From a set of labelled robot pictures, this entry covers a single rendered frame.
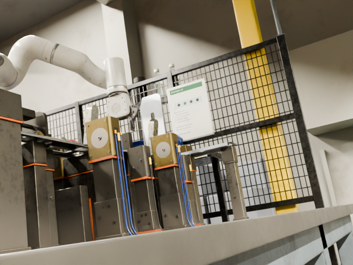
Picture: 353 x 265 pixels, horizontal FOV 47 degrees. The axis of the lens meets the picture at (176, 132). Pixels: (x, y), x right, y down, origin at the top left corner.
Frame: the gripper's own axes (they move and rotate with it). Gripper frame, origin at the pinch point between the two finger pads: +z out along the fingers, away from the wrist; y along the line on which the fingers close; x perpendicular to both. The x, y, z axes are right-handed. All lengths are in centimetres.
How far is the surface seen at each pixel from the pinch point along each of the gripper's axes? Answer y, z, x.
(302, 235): 66, 48, -36
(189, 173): 23.4, 22.0, 6.2
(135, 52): -126, -175, 269
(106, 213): 17, 35, -44
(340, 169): 69, 11, 266
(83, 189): 6.6, 26.1, -38.5
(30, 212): 3, 32, -57
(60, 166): -15.8, 12.9, -20.7
